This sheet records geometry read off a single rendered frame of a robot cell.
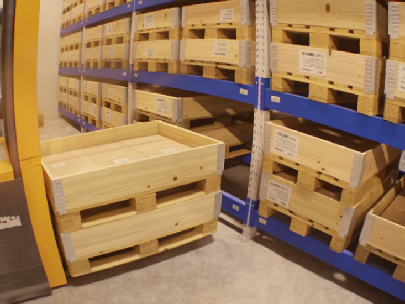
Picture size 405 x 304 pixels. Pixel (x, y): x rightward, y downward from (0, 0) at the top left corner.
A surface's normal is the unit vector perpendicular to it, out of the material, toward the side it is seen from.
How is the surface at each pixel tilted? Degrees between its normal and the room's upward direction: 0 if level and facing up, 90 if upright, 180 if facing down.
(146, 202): 90
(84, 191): 90
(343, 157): 90
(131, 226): 90
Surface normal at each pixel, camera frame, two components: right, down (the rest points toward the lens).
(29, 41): 0.62, 0.27
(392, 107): -0.80, 0.17
